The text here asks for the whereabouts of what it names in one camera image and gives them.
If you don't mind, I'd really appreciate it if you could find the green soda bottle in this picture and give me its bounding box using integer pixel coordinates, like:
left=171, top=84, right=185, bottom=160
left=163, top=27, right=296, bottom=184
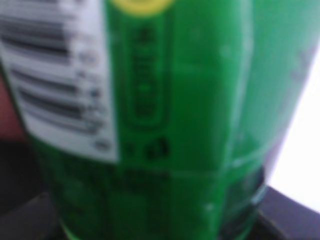
left=0, top=0, right=320, bottom=240

